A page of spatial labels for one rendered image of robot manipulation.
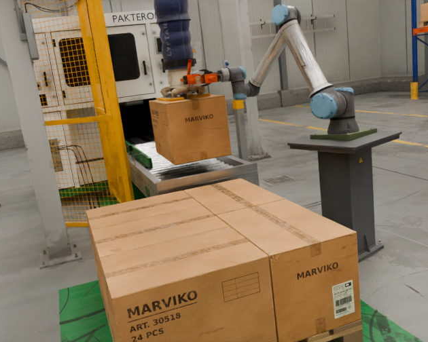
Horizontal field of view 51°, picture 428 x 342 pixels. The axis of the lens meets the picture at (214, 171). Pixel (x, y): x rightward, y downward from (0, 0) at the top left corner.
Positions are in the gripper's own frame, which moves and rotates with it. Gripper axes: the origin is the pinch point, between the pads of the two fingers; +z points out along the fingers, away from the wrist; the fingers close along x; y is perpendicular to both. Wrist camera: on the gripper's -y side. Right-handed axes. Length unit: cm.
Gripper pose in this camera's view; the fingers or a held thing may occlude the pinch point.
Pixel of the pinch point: (192, 79)
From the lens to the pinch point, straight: 295.4
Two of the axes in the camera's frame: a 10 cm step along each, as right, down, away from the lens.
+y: -3.4, -1.7, 9.3
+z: -9.3, 1.9, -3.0
